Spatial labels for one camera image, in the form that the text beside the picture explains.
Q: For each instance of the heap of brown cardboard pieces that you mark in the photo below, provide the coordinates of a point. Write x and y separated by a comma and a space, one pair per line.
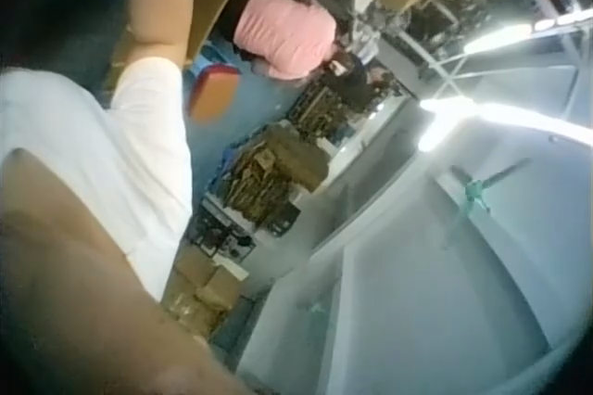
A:
273, 172

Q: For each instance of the dark rack of goods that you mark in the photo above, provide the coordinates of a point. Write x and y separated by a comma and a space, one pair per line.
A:
324, 107

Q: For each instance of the red and orange stool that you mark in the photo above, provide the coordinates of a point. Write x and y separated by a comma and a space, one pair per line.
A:
215, 93

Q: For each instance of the stack of brown cartons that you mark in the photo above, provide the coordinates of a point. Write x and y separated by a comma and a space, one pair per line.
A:
204, 290

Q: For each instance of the green ceiling fan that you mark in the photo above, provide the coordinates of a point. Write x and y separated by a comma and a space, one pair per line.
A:
477, 193

